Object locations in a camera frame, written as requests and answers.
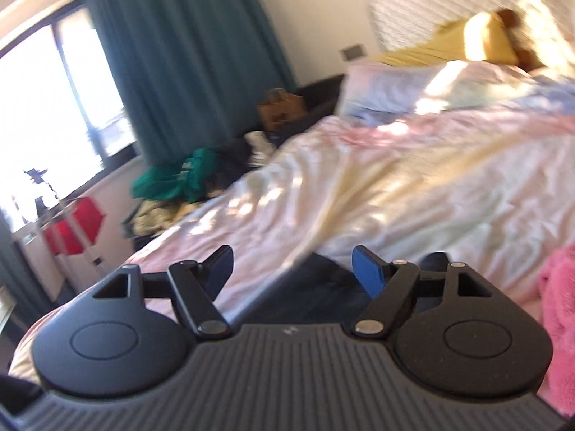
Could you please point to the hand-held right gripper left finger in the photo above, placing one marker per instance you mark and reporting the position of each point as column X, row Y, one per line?
column 222, row 269

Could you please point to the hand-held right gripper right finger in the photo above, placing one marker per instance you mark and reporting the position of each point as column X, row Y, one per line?
column 366, row 274

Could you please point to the black pants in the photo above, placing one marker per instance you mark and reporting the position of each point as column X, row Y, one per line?
column 305, row 292

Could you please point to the dark clothes pile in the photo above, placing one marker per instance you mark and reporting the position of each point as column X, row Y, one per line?
column 229, row 152

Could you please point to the pale yellow garment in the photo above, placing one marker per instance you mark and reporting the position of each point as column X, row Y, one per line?
column 152, row 220

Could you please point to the green garment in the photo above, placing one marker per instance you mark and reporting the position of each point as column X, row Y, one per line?
column 197, row 175

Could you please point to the pastel pink yellow duvet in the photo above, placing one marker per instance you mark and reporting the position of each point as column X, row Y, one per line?
column 404, row 179

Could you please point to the white garment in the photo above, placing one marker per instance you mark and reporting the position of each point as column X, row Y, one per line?
column 260, row 143

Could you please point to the red cloth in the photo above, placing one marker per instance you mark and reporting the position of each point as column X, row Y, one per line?
column 81, row 220

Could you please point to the brown paper bag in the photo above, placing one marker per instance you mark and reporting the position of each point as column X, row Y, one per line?
column 283, row 110

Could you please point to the pastel pillow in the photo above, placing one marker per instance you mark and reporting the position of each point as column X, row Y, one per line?
column 395, row 85

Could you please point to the pink fluffy blanket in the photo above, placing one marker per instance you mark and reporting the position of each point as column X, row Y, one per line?
column 559, row 301

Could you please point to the silver tripod stand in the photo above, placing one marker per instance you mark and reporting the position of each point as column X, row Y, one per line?
column 36, row 174

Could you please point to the teal curtain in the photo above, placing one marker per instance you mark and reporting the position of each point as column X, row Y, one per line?
column 188, row 54

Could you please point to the window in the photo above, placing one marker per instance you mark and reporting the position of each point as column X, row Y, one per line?
column 36, row 121

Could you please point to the yellow pillow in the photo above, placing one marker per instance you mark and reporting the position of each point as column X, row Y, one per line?
column 449, row 45

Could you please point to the brown cushion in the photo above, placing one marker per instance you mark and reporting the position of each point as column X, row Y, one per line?
column 525, row 58

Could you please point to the white ribbed headboard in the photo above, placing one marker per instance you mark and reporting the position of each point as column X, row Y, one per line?
column 426, row 0

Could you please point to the grey wall switch plate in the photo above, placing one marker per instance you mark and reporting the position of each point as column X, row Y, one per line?
column 353, row 52

